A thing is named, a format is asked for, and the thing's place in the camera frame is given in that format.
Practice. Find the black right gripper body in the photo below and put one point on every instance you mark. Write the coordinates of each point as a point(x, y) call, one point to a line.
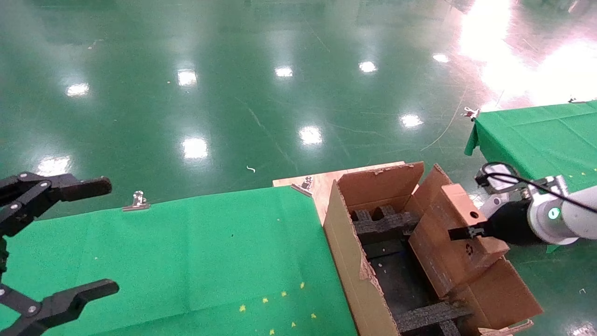
point(510, 224)

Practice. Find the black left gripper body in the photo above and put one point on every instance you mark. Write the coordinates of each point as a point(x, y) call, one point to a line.
point(3, 256)

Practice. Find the small brown cardboard box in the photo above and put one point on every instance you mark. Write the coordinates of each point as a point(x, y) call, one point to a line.
point(447, 261)

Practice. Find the large open cardboard carton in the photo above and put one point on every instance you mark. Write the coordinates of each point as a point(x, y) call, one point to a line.
point(347, 261)

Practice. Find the small green table cloth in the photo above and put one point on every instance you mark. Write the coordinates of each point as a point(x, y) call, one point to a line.
point(536, 135)

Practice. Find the black foam insert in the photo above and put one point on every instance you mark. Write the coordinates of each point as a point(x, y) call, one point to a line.
point(429, 318)
point(382, 224)

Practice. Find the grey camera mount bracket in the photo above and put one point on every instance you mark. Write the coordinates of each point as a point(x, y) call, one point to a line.
point(557, 184)

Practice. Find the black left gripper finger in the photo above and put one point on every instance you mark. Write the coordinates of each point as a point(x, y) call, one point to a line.
point(65, 303)
point(70, 187)

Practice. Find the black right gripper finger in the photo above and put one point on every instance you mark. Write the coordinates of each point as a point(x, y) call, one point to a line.
point(466, 232)

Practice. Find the metal binder clip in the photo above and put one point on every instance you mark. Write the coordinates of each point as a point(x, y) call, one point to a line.
point(137, 203)
point(306, 183)
point(471, 113)
point(574, 100)

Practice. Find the large green table cloth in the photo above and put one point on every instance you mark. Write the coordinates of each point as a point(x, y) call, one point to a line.
point(177, 252)

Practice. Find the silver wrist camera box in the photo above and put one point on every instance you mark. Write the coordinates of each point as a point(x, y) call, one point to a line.
point(501, 183)

